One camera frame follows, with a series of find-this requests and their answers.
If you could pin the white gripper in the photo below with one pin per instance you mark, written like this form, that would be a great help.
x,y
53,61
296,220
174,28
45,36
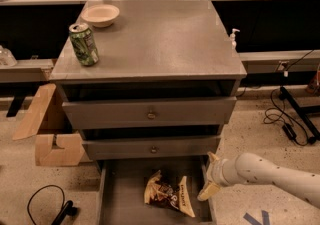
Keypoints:
x,y
216,171

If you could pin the brown chip bag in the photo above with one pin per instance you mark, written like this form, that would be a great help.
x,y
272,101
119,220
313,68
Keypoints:
x,y
162,194

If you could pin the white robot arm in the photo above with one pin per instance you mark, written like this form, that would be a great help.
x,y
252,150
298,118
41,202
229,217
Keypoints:
x,y
249,169

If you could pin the grey top drawer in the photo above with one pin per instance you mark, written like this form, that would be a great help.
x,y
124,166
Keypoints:
x,y
149,112

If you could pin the grey open bottom drawer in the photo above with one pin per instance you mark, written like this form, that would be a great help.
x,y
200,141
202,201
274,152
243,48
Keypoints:
x,y
123,182

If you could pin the grey drawer cabinet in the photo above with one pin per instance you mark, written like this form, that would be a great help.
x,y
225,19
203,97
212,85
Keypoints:
x,y
156,49

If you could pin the grey middle drawer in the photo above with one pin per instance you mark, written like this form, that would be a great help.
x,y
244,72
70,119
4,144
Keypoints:
x,y
150,147

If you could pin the black table leg base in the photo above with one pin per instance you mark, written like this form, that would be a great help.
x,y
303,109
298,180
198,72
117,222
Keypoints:
x,y
303,113

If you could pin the white pump bottle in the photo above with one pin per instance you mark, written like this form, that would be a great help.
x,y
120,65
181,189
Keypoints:
x,y
233,37

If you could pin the open cardboard box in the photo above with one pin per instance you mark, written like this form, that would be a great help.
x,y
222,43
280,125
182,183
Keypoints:
x,y
56,143

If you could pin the green soda can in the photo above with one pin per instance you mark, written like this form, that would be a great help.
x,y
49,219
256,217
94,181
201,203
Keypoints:
x,y
83,43

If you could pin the white paper bowl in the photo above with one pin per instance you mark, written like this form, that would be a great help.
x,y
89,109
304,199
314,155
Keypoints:
x,y
102,15

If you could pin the clear plastic container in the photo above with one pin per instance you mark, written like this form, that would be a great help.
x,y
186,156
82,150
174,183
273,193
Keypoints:
x,y
6,58

